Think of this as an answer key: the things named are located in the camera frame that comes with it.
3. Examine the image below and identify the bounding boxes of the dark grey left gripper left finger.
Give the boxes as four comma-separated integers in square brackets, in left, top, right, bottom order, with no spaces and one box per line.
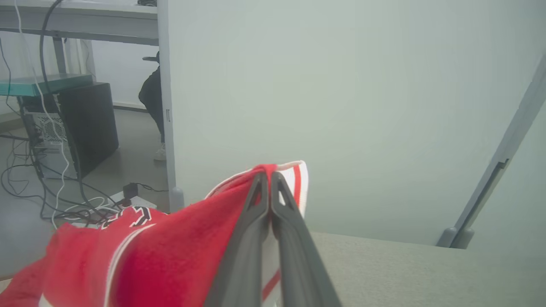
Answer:
[205,172,271,307]

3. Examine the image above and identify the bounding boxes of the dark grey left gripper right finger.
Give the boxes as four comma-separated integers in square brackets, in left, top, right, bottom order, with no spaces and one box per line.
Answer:
[271,171,343,307]

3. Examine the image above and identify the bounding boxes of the red jersey shirt white sleeves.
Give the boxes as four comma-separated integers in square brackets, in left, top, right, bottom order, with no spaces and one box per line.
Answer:
[0,160,308,307]

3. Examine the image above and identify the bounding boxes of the white power strip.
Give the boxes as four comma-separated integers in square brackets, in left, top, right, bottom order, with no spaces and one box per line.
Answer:
[70,192,157,229]

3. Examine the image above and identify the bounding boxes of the person in black clothes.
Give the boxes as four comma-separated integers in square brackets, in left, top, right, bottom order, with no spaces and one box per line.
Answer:
[138,50,168,162]

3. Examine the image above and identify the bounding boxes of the black computer tower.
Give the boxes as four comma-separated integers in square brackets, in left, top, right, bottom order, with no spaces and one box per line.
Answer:
[19,82,120,180]

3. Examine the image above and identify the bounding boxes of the teal glass shelf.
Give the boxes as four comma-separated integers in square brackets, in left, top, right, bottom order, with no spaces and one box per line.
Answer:
[0,73,94,97]

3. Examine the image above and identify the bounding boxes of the grey office desk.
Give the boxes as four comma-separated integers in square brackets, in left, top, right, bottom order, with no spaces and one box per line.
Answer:
[0,0,159,75]

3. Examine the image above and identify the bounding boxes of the white partition screen grey frame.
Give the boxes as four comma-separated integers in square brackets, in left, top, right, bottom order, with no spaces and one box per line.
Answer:
[451,100,546,256]
[157,0,546,249]

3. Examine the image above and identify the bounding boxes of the thin black cable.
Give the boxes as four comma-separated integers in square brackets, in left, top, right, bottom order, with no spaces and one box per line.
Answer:
[0,38,22,118]

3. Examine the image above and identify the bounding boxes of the white cable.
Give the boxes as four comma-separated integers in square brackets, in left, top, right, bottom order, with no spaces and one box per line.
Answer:
[14,0,107,226]

